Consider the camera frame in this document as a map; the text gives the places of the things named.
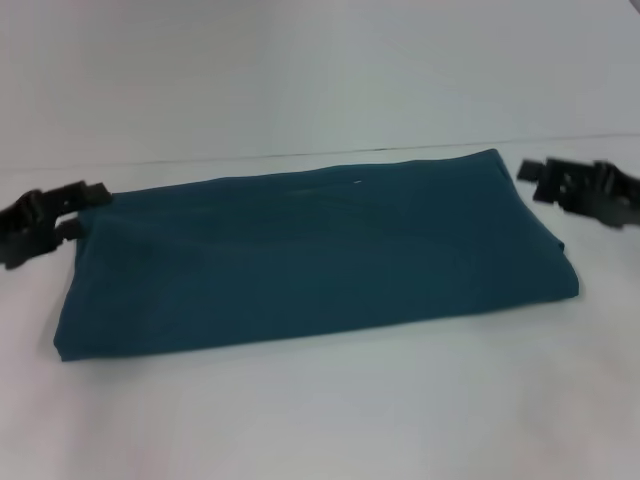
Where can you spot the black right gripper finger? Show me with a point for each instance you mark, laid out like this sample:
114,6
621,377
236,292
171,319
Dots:
546,195
532,171

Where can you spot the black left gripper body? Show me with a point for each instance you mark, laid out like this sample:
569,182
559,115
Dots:
27,230

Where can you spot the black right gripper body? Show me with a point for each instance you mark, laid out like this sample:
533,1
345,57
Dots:
597,197

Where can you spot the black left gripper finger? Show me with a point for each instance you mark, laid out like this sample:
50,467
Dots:
71,231
82,194

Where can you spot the teal blue shirt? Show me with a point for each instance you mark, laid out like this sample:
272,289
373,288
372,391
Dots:
320,250

